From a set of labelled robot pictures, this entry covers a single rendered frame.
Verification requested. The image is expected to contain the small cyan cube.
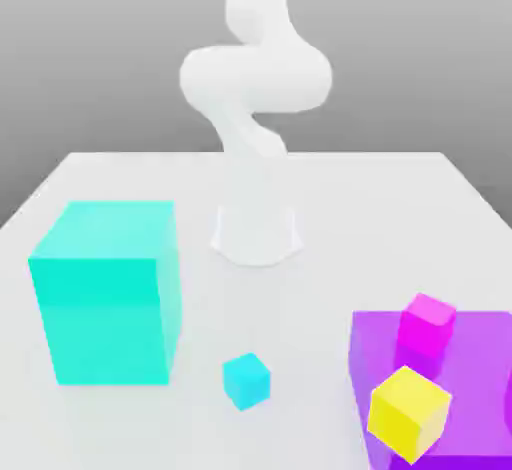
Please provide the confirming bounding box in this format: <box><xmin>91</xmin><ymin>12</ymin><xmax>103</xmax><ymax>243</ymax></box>
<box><xmin>222</xmin><ymin>352</ymin><xmax>272</xmax><ymax>412</ymax></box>

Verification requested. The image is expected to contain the small magenta cube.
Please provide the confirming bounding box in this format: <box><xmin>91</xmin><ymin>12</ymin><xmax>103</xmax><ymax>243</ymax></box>
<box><xmin>396</xmin><ymin>292</ymin><xmax>458</xmax><ymax>360</ymax></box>

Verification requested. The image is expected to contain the small yellow cube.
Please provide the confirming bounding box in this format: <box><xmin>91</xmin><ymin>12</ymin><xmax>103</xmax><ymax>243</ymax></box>
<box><xmin>366</xmin><ymin>364</ymin><xmax>454</xmax><ymax>466</ymax></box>

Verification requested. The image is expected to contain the large turquoise box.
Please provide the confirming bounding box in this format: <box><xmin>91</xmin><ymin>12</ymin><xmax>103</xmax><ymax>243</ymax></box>
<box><xmin>27</xmin><ymin>200</ymin><xmax>184</xmax><ymax>387</ymax></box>

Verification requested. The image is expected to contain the large purple box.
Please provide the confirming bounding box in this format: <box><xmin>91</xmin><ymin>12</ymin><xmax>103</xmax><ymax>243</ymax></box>
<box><xmin>347</xmin><ymin>309</ymin><xmax>512</xmax><ymax>470</ymax></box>

